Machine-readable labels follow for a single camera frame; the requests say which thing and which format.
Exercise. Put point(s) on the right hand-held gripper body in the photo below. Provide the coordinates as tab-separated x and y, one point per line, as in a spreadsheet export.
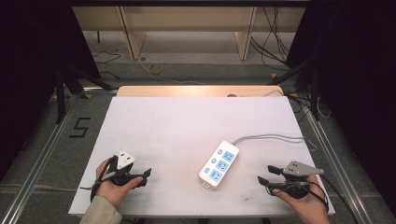
300	169

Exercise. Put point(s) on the aluminium floor rail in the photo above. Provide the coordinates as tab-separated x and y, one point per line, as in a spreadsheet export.
339	174
37	168

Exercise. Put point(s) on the person's left hand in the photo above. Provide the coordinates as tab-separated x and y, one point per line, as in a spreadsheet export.
112	190

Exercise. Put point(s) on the yellow tape roll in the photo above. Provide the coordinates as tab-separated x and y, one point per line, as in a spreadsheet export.
154	68

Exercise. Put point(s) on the black metal stand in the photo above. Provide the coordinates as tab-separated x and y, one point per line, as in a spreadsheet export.
314	93
67	84

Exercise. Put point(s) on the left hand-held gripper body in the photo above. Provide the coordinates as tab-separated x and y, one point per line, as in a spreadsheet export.
125	160

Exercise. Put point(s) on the black curtain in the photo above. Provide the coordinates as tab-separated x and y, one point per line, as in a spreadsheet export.
31	62
361	77

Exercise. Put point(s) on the white power strip blue sockets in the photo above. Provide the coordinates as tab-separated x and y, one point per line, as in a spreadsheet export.
219	164

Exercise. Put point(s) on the light wooden desk frame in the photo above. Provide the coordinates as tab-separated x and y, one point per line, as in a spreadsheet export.
190	18

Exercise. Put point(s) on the person's right hand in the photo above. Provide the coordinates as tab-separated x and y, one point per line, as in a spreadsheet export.
308	206

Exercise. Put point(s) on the white table cover board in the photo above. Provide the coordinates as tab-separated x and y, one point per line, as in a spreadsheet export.
186	130

